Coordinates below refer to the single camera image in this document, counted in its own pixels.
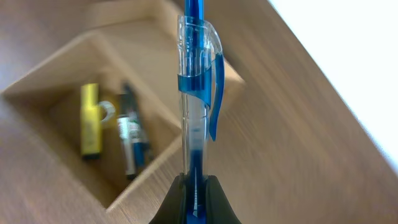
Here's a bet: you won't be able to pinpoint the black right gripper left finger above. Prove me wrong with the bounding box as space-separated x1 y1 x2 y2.
149 173 186 224

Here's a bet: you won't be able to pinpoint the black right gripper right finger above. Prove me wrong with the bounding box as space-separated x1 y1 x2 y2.
205 175 241 224

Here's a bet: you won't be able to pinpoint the blue whiteboard marker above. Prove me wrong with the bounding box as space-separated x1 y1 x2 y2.
121 81 155 169

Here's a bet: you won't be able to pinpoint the black whiteboard marker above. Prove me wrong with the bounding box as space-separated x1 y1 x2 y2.
117 94 137 180

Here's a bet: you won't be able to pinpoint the yellow tape roll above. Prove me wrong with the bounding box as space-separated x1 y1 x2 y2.
99 101 116 129

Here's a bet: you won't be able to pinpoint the yellow highlighter marker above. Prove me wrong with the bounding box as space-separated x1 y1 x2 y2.
80 83 102 160

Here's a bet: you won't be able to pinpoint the blue clear ballpoint pen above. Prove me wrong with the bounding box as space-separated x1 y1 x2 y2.
177 0 225 224

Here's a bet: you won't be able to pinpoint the open brown cardboard box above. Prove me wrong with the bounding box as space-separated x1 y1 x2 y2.
0 0 246 214

